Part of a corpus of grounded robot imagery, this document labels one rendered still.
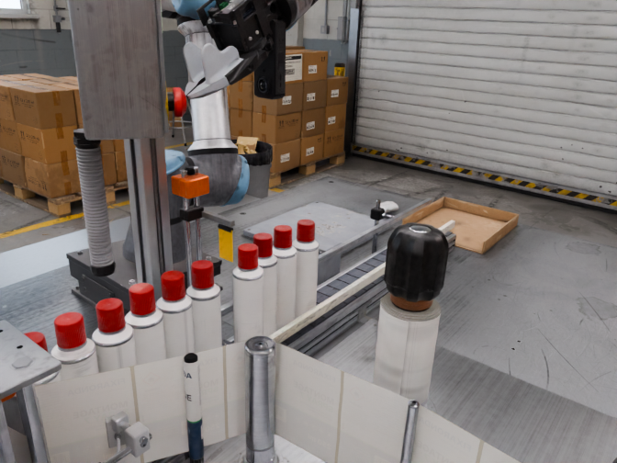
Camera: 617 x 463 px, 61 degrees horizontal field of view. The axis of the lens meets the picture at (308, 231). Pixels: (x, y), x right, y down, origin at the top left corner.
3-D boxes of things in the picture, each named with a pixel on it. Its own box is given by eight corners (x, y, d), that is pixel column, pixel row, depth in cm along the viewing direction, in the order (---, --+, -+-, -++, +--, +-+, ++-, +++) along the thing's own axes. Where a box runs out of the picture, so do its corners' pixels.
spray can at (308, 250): (305, 328, 101) (308, 229, 93) (284, 319, 104) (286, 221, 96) (320, 317, 105) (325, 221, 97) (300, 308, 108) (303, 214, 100)
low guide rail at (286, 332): (122, 447, 70) (120, 435, 69) (117, 443, 71) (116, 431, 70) (454, 227, 149) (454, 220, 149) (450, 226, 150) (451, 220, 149)
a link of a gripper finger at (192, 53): (154, 63, 67) (200, 25, 71) (176, 102, 71) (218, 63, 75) (171, 65, 65) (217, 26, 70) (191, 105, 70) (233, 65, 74)
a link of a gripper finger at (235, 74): (207, 72, 71) (246, 37, 74) (213, 84, 72) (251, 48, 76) (232, 74, 68) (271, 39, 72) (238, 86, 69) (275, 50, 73)
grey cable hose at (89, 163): (99, 280, 75) (80, 134, 67) (85, 273, 77) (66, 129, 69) (120, 272, 78) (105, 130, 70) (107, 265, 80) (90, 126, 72)
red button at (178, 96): (162, 89, 66) (186, 89, 67) (161, 85, 69) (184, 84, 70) (163, 119, 67) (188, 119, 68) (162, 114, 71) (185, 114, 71)
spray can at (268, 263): (269, 348, 95) (270, 243, 87) (243, 341, 96) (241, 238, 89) (281, 333, 99) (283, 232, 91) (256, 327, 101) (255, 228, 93)
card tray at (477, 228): (482, 254, 149) (485, 241, 147) (400, 231, 163) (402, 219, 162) (517, 225, 171) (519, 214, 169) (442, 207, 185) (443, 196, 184)
